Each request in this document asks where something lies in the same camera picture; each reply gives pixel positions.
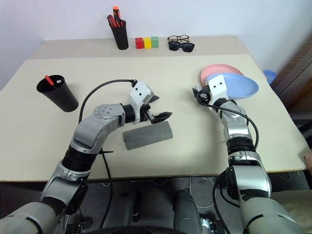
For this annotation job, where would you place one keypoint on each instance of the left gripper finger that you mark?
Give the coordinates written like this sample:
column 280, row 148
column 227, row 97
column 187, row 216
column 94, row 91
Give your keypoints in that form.
column 154, row 99
column 163, row 116

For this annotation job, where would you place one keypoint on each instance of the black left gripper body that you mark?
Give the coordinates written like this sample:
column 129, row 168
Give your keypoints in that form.
column 148, row 113

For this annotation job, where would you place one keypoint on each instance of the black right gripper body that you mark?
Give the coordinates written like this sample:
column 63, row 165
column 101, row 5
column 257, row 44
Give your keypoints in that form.
column 204, row 96

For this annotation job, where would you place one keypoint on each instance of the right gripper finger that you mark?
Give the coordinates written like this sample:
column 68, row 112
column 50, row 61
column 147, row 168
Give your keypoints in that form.
column 195, row 93

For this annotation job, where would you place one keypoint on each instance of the grey glasses case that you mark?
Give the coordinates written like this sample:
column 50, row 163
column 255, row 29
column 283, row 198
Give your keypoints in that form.
column 148, row 135

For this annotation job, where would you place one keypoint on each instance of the blue plastic plate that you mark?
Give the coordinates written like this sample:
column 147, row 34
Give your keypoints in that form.
column 241, row 86

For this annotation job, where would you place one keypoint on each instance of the black pen with red cap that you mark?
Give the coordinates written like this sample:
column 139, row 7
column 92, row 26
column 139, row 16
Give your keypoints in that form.
column 49, row 81

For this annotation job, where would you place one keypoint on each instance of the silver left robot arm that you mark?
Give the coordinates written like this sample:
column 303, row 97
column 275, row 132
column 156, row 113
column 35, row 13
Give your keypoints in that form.
column 97, row 126

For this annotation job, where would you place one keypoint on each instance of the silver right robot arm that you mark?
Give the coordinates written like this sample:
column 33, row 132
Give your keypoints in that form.
column 251, row 175

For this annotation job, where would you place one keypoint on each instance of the person's bare hand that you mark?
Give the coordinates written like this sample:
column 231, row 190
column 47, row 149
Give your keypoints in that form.
column 309, row 162

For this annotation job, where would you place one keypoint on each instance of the pink plastic plate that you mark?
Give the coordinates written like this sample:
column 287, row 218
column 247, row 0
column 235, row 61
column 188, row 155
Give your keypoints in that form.
column 214, row 69

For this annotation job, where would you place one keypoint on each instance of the black sunglasses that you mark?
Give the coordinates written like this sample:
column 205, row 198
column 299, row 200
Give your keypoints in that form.
column 187, row 47

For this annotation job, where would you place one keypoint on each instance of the dark framed clear glasses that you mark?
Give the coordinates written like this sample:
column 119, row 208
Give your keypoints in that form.
column 184, row 38

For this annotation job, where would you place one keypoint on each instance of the yellow wooden block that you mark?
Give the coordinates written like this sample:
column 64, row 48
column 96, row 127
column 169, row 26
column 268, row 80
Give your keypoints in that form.
column 147, row 43

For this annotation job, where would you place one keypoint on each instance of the green wooden block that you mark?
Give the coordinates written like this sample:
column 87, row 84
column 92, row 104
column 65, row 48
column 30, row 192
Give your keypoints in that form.
column 155, row 42

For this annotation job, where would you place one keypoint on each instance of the red wooden block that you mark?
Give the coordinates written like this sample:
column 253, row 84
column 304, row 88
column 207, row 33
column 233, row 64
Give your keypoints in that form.
column 139, row 43

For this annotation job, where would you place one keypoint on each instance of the blue plastic container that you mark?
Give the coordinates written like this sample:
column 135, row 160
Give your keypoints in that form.
column 269, row 76

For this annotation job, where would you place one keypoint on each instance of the tall black pen holder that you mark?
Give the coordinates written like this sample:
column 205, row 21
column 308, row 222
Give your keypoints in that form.
column 120, row 37

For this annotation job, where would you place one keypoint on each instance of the wide black plastic cup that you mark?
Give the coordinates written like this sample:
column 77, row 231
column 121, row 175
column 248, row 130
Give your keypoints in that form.
column 63, row 100

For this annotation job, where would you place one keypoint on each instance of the dark ribbed panel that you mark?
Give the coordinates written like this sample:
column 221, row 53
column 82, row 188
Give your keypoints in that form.
column 297, row 80

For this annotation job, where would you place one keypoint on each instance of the dark rounded shape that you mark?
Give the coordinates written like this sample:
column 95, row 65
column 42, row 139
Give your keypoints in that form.
column 185, row 212

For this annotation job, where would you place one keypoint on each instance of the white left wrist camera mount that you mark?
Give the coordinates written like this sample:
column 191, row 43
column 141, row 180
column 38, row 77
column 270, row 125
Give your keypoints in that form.
column 140, row 92

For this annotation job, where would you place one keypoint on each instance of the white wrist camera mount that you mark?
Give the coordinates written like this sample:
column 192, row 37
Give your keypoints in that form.
column 218, row 87
column 140, row 92

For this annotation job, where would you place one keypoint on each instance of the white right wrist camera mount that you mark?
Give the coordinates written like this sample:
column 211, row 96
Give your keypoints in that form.
column 218, row 87

